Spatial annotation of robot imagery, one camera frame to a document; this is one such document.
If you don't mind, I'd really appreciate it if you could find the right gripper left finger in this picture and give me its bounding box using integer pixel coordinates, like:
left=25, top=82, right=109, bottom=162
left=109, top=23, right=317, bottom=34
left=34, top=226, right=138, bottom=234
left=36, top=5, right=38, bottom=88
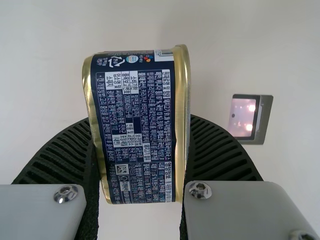
left=0, top=117, right=101, bottom=240

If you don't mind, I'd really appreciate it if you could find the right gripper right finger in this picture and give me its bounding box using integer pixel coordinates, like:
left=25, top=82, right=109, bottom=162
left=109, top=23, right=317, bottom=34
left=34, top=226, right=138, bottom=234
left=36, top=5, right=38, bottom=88
left=179, top=113, right=320, bottom=240

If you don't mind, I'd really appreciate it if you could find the rectangular tin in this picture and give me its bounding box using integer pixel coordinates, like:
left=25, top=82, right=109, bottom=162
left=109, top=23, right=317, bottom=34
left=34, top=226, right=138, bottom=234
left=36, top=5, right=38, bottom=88
left=81, top=44, right=193, bottom=205

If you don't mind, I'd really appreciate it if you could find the small square scanner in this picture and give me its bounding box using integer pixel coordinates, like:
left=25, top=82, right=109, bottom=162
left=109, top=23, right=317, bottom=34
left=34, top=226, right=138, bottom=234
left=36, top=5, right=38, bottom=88
left=226, top=93, right=274, bottom=146

